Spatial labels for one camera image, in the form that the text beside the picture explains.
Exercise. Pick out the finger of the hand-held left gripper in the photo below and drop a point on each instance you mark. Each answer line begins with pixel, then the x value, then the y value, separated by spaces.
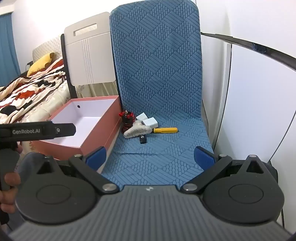
pixel 67 129

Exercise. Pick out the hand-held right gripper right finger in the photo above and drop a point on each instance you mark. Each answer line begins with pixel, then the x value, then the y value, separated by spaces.
pixel 203 160

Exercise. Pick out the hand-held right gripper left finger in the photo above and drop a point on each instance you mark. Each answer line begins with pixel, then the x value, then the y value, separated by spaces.
pixel 97 158

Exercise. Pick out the pink cardboard box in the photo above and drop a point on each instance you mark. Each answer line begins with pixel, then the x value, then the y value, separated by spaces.
pixel 97 136

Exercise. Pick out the white fluffy cloth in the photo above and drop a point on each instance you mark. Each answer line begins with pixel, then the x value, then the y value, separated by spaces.
pixel 136 131

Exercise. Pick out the red and black figurine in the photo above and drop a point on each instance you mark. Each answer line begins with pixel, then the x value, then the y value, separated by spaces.
pixel 126 120

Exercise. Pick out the small black stick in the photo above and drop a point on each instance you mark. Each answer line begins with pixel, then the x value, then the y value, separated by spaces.
pixel 143 140

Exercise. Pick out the person's left hand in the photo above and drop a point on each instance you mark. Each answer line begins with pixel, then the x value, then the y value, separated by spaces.
pixel 9 204

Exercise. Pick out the person's leg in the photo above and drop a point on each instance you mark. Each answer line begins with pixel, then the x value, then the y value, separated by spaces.
pixel 29 162

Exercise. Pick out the patterned orange and cream blanket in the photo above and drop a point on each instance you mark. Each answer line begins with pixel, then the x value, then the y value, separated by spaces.
pixel 32 92

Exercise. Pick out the white charger plug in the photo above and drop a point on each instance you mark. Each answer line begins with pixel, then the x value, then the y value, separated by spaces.
pixel 149 122
pixel 141 116

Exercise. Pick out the yellow pillow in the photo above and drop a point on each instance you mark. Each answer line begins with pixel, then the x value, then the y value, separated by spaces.
pixel 40 64

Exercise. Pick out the white cabinet with black trim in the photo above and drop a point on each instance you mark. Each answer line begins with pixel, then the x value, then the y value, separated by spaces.
pixel 254 104

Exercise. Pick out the beige padded headboard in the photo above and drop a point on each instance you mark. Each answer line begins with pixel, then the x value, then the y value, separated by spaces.
pixel 44 48

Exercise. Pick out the blue curtain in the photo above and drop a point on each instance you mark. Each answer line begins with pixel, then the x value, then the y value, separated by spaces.
pixel 8 46

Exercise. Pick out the blue textured chair cushion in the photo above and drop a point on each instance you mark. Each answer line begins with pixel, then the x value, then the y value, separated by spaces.
pixel 157 69

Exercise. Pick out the black bed frame post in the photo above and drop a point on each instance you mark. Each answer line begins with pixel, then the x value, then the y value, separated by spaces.
pixel 67 69

